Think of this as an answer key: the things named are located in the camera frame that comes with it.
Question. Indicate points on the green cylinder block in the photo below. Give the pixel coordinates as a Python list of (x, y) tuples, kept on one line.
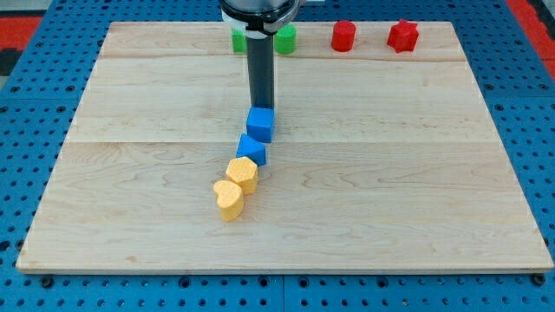
[(285, 41)]

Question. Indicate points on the yellow heart block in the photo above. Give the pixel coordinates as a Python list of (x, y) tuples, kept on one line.
[(229, 199)]

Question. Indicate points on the blue triangle block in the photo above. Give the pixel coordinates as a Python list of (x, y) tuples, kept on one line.
[(252, 149)]

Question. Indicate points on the yellow hexagon block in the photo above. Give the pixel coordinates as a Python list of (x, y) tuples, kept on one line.
[(244, 173)]

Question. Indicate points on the red star block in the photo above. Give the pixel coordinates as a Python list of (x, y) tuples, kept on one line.
[(403, 36)]

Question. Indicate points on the blue cube block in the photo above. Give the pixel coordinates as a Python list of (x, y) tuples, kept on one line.
[(260, 124)]

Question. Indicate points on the red cylinder block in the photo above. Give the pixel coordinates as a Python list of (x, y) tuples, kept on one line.
[(343, 36)]

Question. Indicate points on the wooden board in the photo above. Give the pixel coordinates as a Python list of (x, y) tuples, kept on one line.
[(381, 163)]

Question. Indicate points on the green cube block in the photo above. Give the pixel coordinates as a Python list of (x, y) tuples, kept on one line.
[(238, 42)]

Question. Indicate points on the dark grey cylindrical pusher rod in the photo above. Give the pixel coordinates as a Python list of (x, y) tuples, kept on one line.
[(260, 64)]

